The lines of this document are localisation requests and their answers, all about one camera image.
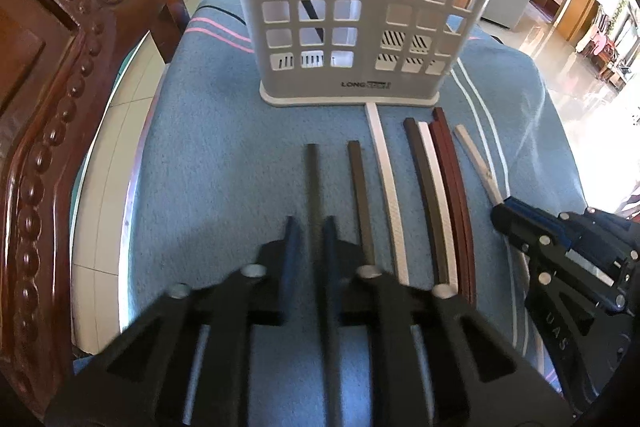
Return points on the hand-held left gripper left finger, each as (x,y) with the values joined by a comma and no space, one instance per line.
(292,259)

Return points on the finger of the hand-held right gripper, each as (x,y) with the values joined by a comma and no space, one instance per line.
(520,227)
(545,214)

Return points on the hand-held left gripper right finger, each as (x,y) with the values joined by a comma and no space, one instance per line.
(330,259)

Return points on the dark brown chopstick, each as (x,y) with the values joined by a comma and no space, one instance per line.
(361,197)
(426,179)

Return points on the white chopstick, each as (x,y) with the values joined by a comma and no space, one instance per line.
(475,152)
(390,182)
(439,187)

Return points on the white plastic utensil basket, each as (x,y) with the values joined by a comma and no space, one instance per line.
(350,94)

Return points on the maroon chopstick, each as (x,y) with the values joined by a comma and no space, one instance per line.
(448,179)
(458,187)

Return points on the blue striped towel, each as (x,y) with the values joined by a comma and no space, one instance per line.
(225,167)

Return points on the carved wooden chair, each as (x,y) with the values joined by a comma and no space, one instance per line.
(50,57)

